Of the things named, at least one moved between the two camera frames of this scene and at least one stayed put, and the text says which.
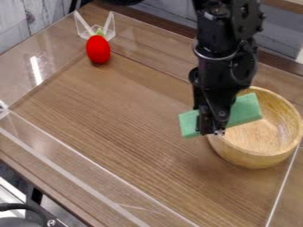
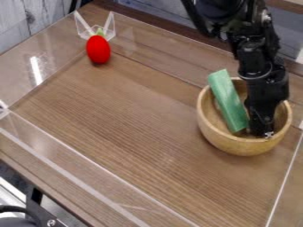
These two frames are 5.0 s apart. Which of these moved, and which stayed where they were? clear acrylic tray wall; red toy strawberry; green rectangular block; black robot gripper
Moved: black robot gripper; green rectangular block
Stayed: clear acrylic tray wall; red toy strawberry
